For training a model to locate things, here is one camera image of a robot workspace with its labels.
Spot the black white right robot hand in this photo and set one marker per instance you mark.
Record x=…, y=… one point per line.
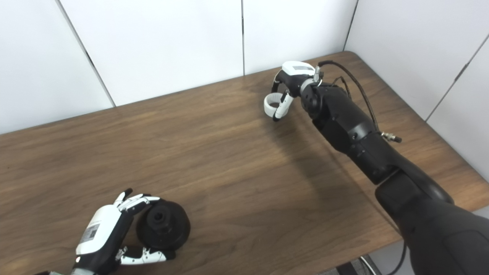
x=296, y=74

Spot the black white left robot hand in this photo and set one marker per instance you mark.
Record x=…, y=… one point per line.
x=99, y=236

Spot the round black part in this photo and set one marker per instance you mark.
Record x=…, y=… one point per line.
x=175, y=233

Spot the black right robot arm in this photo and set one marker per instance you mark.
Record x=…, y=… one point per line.
x=363, y=141

